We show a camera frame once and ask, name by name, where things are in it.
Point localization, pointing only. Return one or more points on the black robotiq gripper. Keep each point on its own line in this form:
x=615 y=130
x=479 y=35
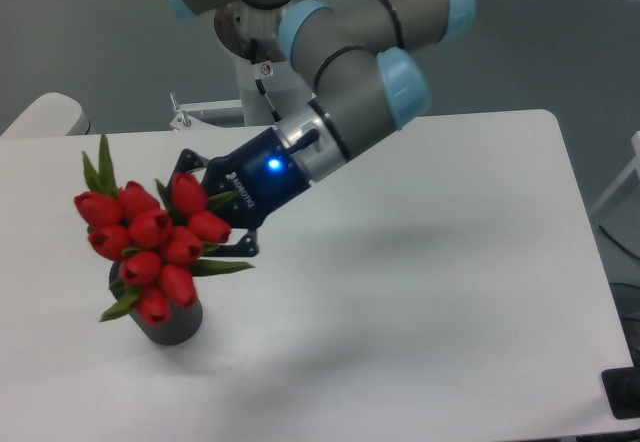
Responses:
x=261 y=172

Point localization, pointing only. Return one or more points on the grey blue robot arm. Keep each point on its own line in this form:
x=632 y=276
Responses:
x=323 y=87

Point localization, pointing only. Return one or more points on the black device at table corner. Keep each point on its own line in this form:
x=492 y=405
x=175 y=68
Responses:
x=622 y=390

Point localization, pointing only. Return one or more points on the white chair at left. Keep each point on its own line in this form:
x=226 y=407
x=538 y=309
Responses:
x=51 y=115

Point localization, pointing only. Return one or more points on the dark grey ribbed vase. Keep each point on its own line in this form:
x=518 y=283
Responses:
x=172 y=322

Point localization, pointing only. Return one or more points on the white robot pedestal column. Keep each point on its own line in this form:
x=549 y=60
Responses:
x=269 y=88

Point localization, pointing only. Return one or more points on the white frame at right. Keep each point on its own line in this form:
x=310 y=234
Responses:
x=620 y=187

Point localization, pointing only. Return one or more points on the white pedestal base frame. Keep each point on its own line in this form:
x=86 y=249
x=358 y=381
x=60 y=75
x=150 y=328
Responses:
x=203 y=115

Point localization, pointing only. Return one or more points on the red tulip bouquet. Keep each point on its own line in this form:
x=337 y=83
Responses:
x=160 y=243

